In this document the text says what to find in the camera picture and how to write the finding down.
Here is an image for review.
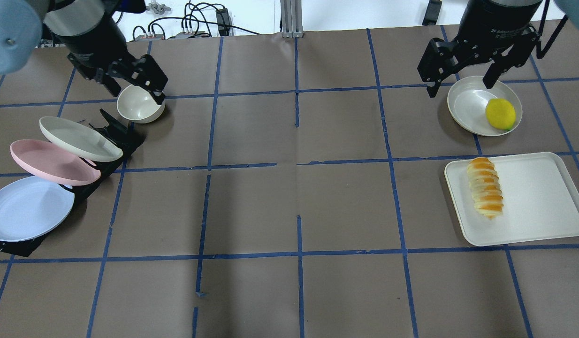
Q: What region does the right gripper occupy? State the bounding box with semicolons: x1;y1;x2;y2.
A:
417;5;540;98

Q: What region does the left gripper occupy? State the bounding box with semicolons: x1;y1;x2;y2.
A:
55;14;168;105

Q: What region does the bread loaf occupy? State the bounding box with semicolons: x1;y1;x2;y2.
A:
467;157;503;220

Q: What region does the blue plate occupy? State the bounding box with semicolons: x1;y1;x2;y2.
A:
0;176;75;242

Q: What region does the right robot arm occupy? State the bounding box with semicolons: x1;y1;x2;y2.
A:
417;0;579;98

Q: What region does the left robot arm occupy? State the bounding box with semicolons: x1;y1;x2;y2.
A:
0;0;168;105

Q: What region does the cream plate with lemon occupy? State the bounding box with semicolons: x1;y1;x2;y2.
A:
447;76;523;137

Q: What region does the cream plate in rack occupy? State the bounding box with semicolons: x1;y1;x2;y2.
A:
39;117;123;162

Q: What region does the pink plate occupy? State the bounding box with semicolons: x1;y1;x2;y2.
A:
10;139;101;186

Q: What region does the cream bowl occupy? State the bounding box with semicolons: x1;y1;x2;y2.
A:
116;85;166;124

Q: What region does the yellow lemon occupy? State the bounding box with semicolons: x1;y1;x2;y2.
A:
485;98;517;131

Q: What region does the black dish rack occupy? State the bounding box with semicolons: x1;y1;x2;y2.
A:
0;110;144;258

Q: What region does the black power adapter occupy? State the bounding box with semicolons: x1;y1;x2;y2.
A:
216;8;232;36

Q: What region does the cream tray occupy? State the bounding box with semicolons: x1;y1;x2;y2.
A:
444;152;579;246

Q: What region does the aluminium frame post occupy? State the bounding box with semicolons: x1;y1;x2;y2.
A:
280;0;304;38

